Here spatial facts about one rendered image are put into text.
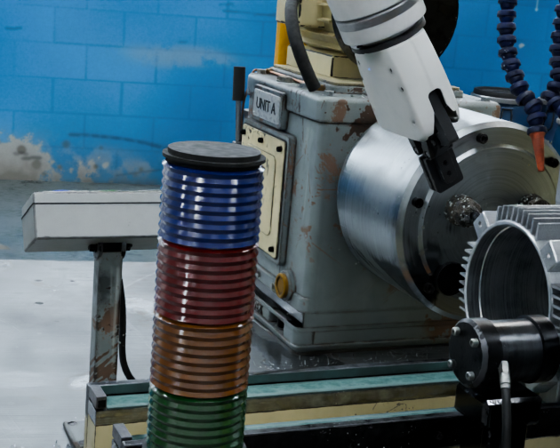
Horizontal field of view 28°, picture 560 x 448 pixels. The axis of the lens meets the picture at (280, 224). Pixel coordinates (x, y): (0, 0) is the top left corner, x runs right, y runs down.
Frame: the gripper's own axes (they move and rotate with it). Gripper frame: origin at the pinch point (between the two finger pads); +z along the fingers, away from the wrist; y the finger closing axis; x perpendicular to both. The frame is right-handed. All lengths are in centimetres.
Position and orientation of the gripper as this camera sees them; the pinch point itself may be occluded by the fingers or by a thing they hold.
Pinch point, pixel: (441, 168)
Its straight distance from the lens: 113.9
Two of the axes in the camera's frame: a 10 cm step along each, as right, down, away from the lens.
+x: 8.4, -5.0, 2.2
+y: 3.8, 2.4, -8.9
